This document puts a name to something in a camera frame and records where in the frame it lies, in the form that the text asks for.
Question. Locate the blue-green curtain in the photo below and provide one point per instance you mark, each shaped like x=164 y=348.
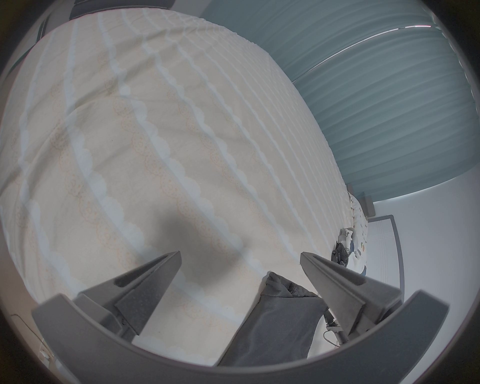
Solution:
x=300 y=37
x=393 y=123

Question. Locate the white printed pillow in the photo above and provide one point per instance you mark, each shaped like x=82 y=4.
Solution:
x=360 y=225

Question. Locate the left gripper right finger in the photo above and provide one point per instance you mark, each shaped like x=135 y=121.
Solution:
x=348 y=296

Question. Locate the grey bedside table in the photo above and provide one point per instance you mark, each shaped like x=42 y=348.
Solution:
x=365 y=202

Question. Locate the bed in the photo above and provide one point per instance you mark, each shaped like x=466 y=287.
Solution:
x=150 y=150

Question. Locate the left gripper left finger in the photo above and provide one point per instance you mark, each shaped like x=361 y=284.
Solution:
x=138 y=296

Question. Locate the black T-shirt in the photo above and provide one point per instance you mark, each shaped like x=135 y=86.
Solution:
x=277 y=322

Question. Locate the pile of clothes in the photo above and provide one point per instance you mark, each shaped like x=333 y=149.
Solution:
x=352 y=240

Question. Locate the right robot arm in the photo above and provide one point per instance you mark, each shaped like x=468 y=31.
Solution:
x=339 y=332

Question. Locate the black shiny garment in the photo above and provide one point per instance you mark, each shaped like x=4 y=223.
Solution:
x=339 y=257

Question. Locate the black chest of drawers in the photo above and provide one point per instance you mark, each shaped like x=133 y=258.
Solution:
x=123 y=3

